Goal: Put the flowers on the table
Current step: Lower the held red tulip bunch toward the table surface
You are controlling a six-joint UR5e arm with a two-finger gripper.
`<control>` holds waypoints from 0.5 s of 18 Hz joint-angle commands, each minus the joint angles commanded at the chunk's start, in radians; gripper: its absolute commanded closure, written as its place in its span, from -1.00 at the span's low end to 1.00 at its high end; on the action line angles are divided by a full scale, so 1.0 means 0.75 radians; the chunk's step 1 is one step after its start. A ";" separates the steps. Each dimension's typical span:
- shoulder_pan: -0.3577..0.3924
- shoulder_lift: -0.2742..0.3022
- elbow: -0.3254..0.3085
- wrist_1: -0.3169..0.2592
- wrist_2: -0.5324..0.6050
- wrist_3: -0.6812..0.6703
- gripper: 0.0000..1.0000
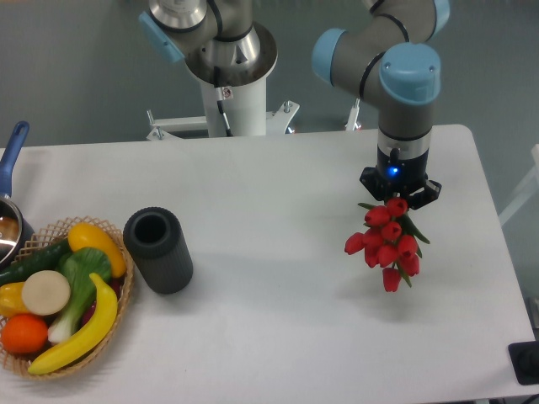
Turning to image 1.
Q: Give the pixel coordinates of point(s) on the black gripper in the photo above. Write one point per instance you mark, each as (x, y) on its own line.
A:
(394, 176)

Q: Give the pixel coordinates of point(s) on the red tulip bouquet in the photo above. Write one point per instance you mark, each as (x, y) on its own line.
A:
(390, 241)

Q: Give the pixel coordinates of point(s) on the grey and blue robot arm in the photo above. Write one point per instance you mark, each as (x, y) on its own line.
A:
(389, 65)

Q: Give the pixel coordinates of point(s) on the black device at table edge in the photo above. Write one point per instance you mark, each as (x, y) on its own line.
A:
(524, 359)

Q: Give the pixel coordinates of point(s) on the dark grey ribbed vase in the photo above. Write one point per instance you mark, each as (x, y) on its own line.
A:
(155, 240)

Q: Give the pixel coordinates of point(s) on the red fruit under banana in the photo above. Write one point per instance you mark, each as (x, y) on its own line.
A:
(116, 285)

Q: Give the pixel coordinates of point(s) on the yellow banana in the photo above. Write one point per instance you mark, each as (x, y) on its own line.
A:
(86, 338)

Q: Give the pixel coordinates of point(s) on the green bok choy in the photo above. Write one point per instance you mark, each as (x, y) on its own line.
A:
(76, 268)

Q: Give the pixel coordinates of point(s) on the woven wicker basket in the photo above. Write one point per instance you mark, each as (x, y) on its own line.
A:
(52, 233)

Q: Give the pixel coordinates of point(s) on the green cucumber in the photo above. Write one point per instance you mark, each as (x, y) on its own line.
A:
(45, 258)

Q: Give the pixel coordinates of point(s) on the beige round mushroom cap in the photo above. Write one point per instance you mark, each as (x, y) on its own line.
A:
(46, 293)

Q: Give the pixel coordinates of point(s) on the orange fruit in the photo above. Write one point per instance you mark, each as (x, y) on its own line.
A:
(24, 334)

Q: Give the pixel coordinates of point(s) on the yellow bell pepper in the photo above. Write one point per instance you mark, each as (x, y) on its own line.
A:
(11, 302)

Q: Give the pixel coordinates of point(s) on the white frame at right edge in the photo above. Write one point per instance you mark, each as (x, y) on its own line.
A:
(523, 191)

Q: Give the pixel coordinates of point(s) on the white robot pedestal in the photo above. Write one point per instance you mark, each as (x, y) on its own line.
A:
(229, 111)

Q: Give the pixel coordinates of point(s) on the blue handled steel pot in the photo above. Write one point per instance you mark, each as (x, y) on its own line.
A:
(15, 230)

